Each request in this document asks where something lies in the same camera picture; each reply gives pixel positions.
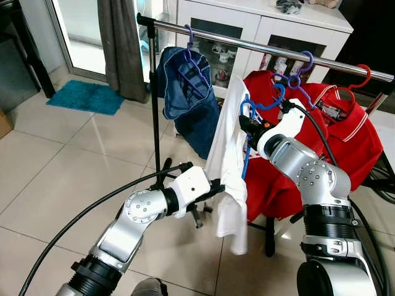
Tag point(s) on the teal floor mat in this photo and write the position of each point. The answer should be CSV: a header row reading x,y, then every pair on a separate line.
x,y
86,97

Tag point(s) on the black crumpled item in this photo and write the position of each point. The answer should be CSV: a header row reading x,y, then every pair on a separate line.
x,y
289,6

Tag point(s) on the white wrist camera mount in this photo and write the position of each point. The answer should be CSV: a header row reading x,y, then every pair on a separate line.
x,y
287,123
191,188

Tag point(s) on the grey curtain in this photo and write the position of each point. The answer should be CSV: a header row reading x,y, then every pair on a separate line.
x,y
120,43

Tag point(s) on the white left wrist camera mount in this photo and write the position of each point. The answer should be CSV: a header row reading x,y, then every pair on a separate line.
x,y
191,188

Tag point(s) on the black desk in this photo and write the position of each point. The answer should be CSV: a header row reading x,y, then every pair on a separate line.
x,y
18,74

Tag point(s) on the red shirt white logo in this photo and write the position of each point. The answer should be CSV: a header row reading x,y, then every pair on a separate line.
x,y
271,191

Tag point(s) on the blue denim garment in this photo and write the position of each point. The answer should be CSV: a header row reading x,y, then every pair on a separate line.
x,y
185,105

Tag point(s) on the white glass door cabinet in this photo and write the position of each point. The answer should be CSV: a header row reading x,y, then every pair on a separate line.
x,y
259,15

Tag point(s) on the red polo striped collar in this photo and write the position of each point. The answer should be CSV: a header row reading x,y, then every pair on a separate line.
x,y
358,148

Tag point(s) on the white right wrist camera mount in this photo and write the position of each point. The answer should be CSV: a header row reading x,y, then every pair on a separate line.
x,y
287,123

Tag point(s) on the plain white t-shirt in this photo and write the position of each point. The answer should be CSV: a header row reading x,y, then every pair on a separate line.
x,y
228,172

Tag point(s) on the red plastic hanger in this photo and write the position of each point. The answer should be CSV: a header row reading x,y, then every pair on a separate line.
x,y
368,77

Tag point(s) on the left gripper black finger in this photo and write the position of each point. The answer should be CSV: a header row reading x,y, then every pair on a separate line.
x,y
221,191
221,182

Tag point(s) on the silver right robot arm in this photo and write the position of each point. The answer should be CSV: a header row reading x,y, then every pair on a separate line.
x,y
315,185

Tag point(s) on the black clothes rack chrome rail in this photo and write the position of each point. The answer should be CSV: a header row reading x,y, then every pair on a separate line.
x,y
247,45

